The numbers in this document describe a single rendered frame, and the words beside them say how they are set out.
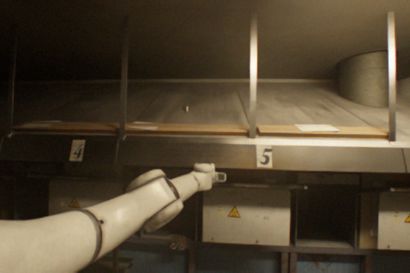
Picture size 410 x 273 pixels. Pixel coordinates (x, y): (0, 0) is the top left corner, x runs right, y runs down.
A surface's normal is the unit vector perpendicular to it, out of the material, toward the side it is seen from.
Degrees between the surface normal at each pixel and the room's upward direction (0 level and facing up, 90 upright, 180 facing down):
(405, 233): 90
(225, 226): 90
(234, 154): 80
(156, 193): 52
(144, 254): 90
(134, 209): 58
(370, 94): 90
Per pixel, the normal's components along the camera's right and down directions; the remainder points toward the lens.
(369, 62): -0.53, -0.02
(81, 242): 0.95, -0.27
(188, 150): -0.06, -0.19
